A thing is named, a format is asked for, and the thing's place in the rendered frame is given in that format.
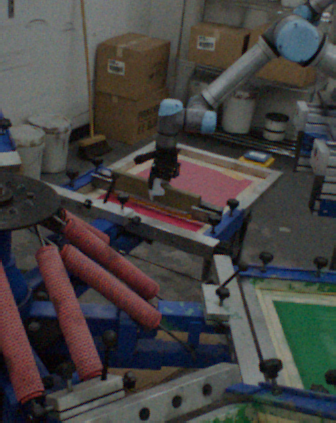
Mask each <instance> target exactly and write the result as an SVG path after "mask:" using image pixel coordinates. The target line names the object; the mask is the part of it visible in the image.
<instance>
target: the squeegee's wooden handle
mask: <svg viewBox="0 0 336 423"><path fill-rule="evenodd" d="M114 171H116V172H118V173H119V178H118V180H115V186H114V190H115V189H118V190H121V191H124V192H127V193H130V194H133V195H139V196H142V197H145V198H149V199H150V194H149V179H147V178H144V177H141V176H138V175H135V174H131V173H128V172H125V171H122V170H119V169H115V168H113V169H112V170H111V171H110V180H111V173H112V172H114ZM160 187H161V188H162V189H163V190H164V192H165V194H164V195H154V197H153V200H154V201H157V202H160V203H163V204H166V205H169V206H172V207H175V208H178V209H181V210H184V211H186V212H188V215H191V210H192V209H191V206H195V207H198V208H200V204H201V198H202V196H201V195H196V194H193V193H190V192H187V191H185V190H182V189H178V188H175V187H172V186H169V185H166V184H162V183H160Z"/></svg>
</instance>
